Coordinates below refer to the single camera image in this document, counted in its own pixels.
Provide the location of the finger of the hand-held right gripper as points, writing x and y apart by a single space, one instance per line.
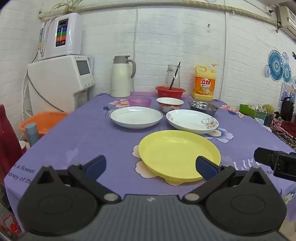
263 156

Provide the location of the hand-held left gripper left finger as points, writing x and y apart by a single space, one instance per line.
96 165

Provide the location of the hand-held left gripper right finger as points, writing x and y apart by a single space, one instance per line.
205 168

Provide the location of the yellow plastic plate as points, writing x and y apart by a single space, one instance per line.
175 155

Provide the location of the white floral ceramic bowl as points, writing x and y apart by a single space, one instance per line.
170 104

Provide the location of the purple floral tablecloth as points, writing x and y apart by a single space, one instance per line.
92 143

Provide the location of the green box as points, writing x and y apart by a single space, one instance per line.
253 111

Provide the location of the white plate with floral print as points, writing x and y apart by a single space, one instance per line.
189 120

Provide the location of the black thermos flask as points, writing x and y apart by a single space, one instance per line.
286 107

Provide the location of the stainless steel bowl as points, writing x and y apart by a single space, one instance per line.
203 106

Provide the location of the white plate with blue rim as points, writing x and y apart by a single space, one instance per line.
136 116

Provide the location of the orange plastic basin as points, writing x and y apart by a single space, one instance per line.
44 122

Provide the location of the grey-blue cylinder bottle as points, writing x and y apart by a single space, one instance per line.
32 134

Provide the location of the white cup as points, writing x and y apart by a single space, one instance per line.
24 146

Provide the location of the purple translucent plastic bowl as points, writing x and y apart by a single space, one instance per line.
140 101

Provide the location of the yellow detergent bottle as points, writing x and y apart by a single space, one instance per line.
204 87

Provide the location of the red plastic colander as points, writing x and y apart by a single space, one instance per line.
168 92

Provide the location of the dark red chair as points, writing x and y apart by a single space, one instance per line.
8 143

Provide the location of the white thermos jug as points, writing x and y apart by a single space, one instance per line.
120 77

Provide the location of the blue paper fan decoration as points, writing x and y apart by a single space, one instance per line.
278 66

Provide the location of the white water dispenser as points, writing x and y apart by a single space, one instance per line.
60 81

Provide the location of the black straw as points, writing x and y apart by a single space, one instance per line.
174 75

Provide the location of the clear glass jar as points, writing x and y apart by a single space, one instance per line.
172 75

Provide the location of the white water purifier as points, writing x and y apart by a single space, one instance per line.
61 34

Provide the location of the white air conditioner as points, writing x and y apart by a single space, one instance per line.
286 19

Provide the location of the potted green plant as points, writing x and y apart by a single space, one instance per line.
67 5

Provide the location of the wall poster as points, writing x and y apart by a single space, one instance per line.
285 92

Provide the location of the white wall conduit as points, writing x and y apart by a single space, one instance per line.
226 55
136 46

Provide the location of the wrapped horizontal wall pipe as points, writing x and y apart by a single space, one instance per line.
148 5

